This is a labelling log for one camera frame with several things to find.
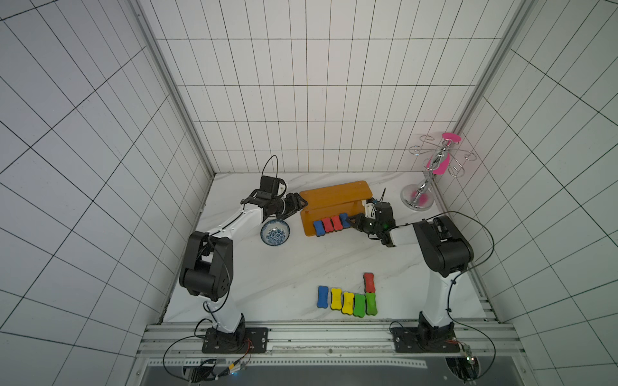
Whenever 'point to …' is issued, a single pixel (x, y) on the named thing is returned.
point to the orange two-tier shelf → (331, 201)
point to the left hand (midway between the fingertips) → (300, 209)
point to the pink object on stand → (442, 166)
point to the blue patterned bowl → (275, 232)
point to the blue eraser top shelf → (323, 297)
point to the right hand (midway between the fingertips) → (339, 219)
